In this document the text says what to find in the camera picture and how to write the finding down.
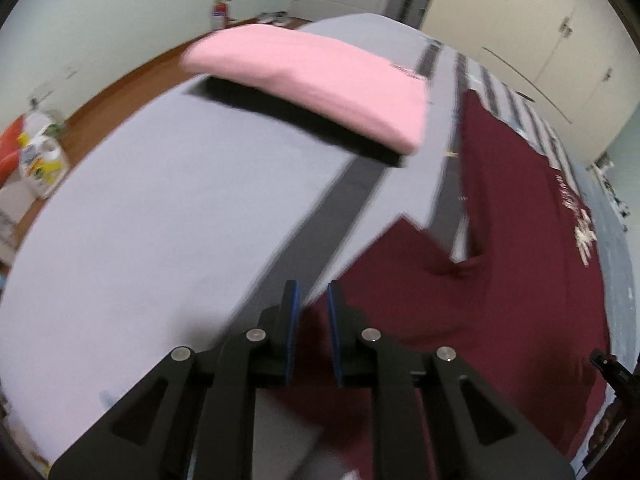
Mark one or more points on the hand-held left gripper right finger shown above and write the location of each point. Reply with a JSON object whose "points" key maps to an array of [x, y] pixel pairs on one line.
{"points": [[336, 330]]}

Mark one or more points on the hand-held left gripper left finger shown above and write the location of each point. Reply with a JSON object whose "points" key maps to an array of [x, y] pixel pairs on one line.
{"points": [[292, 330]]}

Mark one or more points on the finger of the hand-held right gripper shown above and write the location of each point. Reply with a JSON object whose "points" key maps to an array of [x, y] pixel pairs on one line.
{"points": [[610, 367]]}

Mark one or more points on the maroon shirt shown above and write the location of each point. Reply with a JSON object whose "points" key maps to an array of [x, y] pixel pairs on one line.
{"points": [[500, 260]]}

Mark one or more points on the person's right hand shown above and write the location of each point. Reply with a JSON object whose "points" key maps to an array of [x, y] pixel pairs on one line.
{"points": [[603, 428]]}

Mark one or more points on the white nightstand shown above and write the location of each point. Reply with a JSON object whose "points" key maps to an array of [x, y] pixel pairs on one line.
{"points": [[617, 200]]}

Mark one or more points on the striped star-print bed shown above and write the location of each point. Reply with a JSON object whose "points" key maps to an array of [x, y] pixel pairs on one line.
{"points": [[150, 220]]}

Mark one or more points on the folded pink garment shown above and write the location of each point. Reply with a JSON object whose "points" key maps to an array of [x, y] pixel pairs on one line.
{"points": [[310, 75]]}

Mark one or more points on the white detergent bottle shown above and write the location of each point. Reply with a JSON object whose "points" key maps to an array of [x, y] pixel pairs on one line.
{"points": [[42, 165]]}

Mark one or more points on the open white cardboard box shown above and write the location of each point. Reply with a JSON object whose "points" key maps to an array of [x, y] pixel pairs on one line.
{"points": [[10, 220]]}

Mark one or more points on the red fire extinguisher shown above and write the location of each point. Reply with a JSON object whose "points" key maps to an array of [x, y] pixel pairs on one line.
{"points": [[219, 12]]}

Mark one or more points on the dark ribbed suitcase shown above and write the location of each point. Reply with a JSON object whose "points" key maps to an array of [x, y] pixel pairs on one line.
{"points": [[407, 5]]}

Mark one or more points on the red plastic bag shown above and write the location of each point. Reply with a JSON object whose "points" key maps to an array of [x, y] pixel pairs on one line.
{"points": [[9, 150]]}

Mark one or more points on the cream wardrobe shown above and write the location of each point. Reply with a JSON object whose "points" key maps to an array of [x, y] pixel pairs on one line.
{"points": [[525, 20]]}

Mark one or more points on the white wall socket with plug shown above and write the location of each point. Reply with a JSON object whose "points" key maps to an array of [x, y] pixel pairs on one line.
{"points": [[41, 96]]}

